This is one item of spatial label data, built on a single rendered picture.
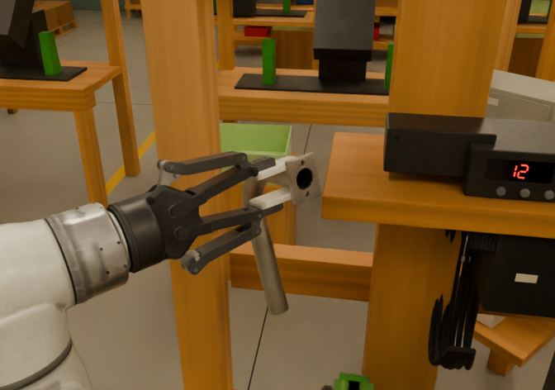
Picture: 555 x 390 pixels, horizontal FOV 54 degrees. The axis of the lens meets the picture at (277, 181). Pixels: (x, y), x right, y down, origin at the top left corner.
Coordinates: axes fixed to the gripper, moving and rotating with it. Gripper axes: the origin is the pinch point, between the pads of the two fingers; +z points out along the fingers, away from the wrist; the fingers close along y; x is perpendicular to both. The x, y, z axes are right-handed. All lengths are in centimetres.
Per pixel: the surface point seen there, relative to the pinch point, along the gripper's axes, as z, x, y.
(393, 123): 22.5, 2.2, 1.5
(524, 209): 30.7, -12.4, -11.8
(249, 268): 13, 38, -29
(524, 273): 32.7, -10.8, -22.8
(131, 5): 342, 942, 83
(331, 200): 11.7, 5.2, -7.3
